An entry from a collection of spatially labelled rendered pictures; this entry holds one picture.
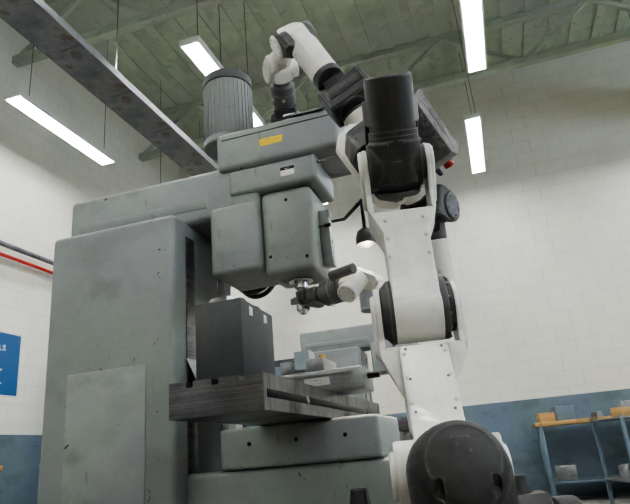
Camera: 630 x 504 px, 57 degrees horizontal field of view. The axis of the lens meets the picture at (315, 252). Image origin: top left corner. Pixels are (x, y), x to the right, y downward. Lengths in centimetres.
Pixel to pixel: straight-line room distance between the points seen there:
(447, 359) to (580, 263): 755
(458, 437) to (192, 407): 67
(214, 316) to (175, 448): 62
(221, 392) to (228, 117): 128
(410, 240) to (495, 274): 735
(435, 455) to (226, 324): 68
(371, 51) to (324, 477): 770
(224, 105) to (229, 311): 115
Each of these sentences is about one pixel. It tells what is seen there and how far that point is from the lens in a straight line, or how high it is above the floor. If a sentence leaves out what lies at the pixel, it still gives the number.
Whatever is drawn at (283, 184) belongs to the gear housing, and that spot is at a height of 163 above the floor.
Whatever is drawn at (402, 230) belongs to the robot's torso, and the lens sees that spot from 135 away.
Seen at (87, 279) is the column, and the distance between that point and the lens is 220.
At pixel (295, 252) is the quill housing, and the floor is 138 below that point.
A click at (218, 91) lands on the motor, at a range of 241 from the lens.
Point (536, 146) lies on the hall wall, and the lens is 937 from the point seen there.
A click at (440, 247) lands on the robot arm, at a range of 179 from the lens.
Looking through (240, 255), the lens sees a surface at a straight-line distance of 203.
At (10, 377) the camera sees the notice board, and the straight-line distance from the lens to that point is 695.
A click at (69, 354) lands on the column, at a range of 218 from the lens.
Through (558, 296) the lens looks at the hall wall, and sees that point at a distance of 862.
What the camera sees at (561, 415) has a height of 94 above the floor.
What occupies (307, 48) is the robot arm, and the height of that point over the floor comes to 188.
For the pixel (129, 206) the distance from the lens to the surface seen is 236.
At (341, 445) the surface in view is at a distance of 177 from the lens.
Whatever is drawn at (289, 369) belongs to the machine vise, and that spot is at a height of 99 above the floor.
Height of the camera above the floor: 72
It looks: 19 degrees up
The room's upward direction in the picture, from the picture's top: 5 degrees counter-clockwise
